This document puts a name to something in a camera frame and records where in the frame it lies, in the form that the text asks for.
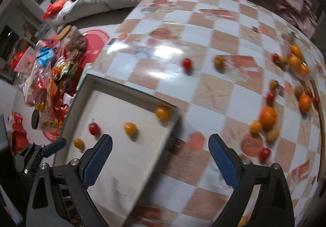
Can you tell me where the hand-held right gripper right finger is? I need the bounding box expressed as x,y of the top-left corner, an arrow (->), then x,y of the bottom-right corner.
208,133 -> 296,227

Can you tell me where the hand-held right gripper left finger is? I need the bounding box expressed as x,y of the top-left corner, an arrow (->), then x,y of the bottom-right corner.
25,134 -> 113,227

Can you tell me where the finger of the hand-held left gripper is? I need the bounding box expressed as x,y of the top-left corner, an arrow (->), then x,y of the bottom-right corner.
41,138 -> 67,158

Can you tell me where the grey shallow tray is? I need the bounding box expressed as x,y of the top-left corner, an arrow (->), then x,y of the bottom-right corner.
52,74 -> 180,227

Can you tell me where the red snack packet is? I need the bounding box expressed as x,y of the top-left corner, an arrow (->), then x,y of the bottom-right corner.
8,112 -> 28,155

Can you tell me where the beige oval fruit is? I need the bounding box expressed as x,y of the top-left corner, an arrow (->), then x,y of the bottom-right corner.
266,128 -> 279,142

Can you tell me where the large orange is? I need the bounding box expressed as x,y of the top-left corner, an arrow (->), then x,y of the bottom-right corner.
259,106 -> 277,129

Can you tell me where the pile of snack packets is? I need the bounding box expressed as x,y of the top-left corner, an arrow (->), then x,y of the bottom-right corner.
11,26 -> 88,146

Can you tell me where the large yellow cherry tomato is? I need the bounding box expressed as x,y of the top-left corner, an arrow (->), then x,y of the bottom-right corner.
155,105 -> 171,120

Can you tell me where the yellow-brown cherry tomato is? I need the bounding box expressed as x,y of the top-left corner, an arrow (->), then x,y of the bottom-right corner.
213,55 -> 227,69

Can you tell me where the red round mat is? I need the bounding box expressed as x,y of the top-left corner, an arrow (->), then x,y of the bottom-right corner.
79,30 -> 111,71

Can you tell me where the jar with wooden lid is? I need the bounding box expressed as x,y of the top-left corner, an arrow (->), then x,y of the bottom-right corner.
57,25 -> 74,42

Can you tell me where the checkered tablecloth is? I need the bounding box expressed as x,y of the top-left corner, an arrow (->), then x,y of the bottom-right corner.
84,0 -> 322,227

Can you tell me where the orange-red foil packet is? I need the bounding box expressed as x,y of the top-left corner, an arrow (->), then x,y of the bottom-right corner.
41,0 -> 70,20

